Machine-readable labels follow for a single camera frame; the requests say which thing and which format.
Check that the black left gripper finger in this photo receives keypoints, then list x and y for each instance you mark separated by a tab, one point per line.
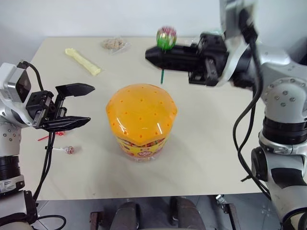
74	89
67	122

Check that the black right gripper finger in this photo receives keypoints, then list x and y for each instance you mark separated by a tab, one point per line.
188	48
175	61

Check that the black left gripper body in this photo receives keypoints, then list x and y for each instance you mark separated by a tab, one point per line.
39	105

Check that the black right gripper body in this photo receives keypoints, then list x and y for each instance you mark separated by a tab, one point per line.
213	51

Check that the green lollipop with green stick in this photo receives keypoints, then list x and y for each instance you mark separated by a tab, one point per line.
166	38

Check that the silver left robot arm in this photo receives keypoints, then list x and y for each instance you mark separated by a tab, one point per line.
9	141

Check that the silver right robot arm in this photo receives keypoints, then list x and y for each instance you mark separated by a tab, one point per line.
283	91

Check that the orange-lidded lollipop jar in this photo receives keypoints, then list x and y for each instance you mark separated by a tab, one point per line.
141	115

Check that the red-stick lollipop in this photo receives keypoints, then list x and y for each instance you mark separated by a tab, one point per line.
45	138

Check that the small red white-stick lollipop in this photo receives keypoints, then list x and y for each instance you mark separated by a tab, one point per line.
69	150

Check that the yellow wrapped snack stick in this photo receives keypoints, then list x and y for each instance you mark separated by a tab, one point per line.
82	61

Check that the clear bag of brown snack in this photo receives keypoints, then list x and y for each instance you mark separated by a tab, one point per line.
114	44

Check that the dark rounded shape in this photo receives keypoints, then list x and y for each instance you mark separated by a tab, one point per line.
187	213
126	215

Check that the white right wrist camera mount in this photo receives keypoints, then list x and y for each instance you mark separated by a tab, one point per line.
227	72

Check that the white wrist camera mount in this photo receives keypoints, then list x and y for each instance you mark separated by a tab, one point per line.
14	82
227	72

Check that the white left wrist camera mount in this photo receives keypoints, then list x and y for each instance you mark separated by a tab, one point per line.
14	82

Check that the dark metal bracket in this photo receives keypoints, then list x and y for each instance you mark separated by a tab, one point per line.
229	212
96	220

